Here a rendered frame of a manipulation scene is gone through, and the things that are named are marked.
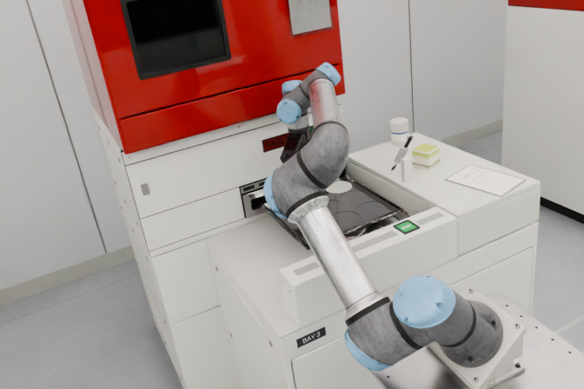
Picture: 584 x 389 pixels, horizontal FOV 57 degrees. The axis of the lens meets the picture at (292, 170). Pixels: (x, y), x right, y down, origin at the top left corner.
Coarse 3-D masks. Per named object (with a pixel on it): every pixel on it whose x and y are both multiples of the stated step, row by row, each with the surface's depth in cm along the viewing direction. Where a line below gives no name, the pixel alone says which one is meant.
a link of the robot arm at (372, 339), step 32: (288, 160) 135; (288, 192) 131; (320, 192) 132; (320, 224) 128; (320, 256) 128; (352, 256) 126; (352, 288) 123; (352, 320) 121; (384, 320) 117; (352, 352) 120; (384, 352) 117
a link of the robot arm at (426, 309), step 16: (400, 288) 117; (416, 288) 115; (432, 288) 113; (448, 288) 115; (400, 304) 115; (416, 304) 113; (432, 304) 110; (448, 304) 111; (464, 304) 116; (400, 320) 115; (416, 320) 110; (432, 320) 110; (448, 320) 112; (464, 320) 114; (416, 336) 114; (432, 336) 113; (448, 336) 114; (464, 336) 115
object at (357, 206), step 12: (336, 180) 207; (348, 180) 206; (348, 192) 197; (360, 192) 196; (264, 204) 196; (336, 204) 190; (348, 204) 188; (360, 204) 187; (372, 204) 186; (384, 204) 185; (276, 216) 188; (336, 216) 182; (348, 216) 181; (360, 216) 180; (372, 216) 179; (348, 228) 174
